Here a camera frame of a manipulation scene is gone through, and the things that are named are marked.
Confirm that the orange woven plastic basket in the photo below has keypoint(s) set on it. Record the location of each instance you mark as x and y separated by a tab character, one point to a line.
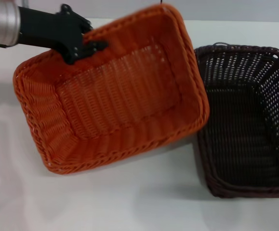
120	96

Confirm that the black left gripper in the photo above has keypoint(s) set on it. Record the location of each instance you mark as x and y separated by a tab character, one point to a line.
47	29

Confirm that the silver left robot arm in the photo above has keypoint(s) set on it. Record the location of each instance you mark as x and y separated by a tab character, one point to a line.
2	21

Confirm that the dark brown woven plastic basket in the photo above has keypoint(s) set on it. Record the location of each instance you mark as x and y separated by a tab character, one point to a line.
238	134

